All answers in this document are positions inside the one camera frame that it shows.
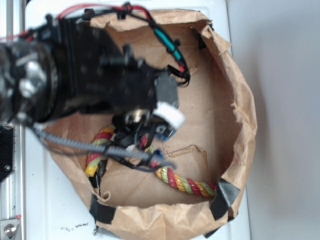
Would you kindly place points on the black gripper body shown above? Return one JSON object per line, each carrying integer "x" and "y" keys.
{"x": 129, "y": 82}

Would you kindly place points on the black gripper finger with white pad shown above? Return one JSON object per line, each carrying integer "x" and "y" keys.
{"x": 167, "y": 101}

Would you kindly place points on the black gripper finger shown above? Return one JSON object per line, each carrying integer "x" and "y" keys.
{"x": 157, "y": 128}

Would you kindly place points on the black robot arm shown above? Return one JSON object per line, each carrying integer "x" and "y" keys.
{"x": 63, "y": 67}

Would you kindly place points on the brown paper lined box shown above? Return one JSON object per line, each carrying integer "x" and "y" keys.
{"x": 216, "y": 145}

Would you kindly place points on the multicolour twisted rope toy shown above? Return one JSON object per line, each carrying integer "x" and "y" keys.
{"x": 96, "y": 168}

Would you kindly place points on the black mounting bracket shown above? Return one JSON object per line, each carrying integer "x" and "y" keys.
{"x": 6, "y": 152}

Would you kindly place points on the aluminium frame rail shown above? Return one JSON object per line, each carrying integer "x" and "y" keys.
{"x": 12, "y": 190}

